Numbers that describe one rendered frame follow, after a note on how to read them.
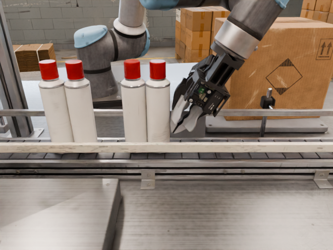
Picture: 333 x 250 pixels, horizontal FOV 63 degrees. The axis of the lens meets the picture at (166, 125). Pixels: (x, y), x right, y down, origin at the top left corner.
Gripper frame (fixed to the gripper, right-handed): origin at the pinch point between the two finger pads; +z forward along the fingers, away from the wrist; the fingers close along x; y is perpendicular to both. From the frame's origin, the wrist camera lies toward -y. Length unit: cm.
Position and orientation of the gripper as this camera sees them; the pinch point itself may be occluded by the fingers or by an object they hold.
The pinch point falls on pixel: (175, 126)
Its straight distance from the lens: 62.0
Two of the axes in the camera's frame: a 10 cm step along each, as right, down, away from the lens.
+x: 8.7, 4.4, 2.3
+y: 0.0, 4.6, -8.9
